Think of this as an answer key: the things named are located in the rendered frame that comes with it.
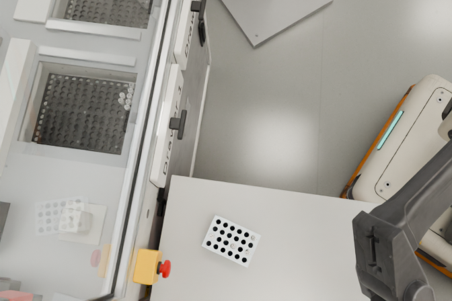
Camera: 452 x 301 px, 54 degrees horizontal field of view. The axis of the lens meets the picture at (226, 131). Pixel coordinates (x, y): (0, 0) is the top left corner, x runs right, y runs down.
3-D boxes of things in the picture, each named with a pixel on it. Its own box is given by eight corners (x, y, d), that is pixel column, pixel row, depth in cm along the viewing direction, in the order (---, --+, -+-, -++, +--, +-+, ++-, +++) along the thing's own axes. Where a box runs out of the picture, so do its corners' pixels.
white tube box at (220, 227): (260, 236, 113) (261, 235, 109) (247, 267, 111) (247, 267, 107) (216, 215, 114) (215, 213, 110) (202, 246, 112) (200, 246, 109)
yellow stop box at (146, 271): (165, 251, 104) (161, 251, 97) (160, 283, 103) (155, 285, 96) (144, 248, 105) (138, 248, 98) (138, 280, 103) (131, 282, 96)
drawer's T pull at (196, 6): (207, -4, 115) (206, -8, 114) (202, 21, 113) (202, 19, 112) (194, -6, 115) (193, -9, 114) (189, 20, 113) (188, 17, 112)
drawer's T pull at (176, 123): (187, 111, 107) (186, 109, 106) (182, 140, 105) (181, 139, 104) (172, 109, 107) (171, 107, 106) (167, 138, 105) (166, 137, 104)
